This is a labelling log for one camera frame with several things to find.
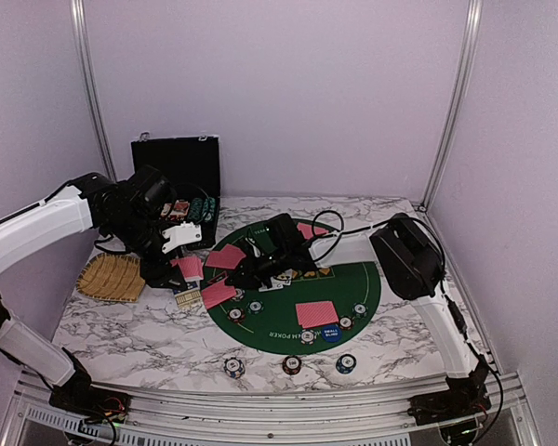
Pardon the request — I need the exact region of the teal chips row in case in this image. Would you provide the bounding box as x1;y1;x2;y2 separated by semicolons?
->
201;197;216;223

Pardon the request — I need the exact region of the red card group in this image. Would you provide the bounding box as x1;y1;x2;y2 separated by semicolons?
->
220;244;246;269
205;251;226;269

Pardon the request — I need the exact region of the blue gold card box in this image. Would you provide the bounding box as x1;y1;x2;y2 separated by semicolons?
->
174;289;202;309

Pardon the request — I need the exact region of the red black chip stack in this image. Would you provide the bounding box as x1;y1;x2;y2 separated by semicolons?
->
282;355;302;375

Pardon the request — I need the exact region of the aluminium front rail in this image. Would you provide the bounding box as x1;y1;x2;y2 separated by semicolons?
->
0;372;540;445

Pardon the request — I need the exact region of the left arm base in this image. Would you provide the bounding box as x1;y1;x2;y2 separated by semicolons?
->
49;371;130;422

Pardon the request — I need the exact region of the blue small blind button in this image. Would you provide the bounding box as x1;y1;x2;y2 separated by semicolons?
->
320;324;342;344

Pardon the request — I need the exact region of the woven bamboo tray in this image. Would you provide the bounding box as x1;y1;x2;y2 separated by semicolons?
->
76;254;145;303

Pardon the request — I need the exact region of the round green poker mat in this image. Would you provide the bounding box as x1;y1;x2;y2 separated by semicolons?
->
207;261;381;356

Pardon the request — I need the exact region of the single red-backed card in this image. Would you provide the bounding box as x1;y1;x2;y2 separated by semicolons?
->
297;222;329;240

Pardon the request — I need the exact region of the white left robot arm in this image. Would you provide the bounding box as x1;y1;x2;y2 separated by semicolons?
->
0;167;201;413

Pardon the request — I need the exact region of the dark chip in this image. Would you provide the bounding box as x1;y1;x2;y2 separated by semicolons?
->
339;316;353;331

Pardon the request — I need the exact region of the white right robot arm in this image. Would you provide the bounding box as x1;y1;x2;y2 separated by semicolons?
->
225;213;479;380

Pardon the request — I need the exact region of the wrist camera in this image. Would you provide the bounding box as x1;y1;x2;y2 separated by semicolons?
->
240;236;263;258
162;222;202;254

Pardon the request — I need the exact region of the left aluminium frame post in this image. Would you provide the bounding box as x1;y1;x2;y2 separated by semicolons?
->
70;0;117;180

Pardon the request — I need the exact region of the right aluminium frame post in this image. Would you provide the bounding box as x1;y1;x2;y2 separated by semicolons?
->
418;0;484;213

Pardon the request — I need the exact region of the aluminium frame post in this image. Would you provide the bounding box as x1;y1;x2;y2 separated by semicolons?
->
70;0;117;180
418;0;484;213

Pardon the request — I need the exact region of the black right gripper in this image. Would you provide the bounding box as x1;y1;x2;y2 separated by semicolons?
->
224;246;290;290

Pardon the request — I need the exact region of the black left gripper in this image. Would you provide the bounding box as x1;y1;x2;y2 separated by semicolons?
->
104;209;187;290

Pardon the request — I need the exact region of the card deck in case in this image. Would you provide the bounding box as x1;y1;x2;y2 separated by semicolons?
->
161;203;189;221

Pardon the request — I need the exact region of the green chips row in case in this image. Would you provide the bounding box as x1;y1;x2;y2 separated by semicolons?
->
186;198;204;223

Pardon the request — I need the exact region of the black poker chip case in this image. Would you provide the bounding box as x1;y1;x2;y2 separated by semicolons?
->
131;136;221;250

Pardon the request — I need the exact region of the red-backed card deck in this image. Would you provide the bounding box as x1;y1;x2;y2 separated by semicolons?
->
171;256;204;282

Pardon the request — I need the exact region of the green chip group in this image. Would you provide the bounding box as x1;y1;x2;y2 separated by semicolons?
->
246;300;264;314

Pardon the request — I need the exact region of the black red all-in triangle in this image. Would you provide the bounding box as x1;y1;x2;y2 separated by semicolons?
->
208;271;228;284

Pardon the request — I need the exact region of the face-up card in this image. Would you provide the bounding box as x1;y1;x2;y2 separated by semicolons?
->
259;269;293;292

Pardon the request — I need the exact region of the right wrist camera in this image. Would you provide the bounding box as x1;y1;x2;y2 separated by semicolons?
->
240;236;263;258

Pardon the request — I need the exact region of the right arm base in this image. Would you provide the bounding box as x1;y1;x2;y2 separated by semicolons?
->
407;359;492;426

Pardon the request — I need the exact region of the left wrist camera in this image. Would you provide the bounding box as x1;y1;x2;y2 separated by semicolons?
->
162;222;202;254

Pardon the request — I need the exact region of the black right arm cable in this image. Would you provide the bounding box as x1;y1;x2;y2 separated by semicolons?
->
246;209;505;419

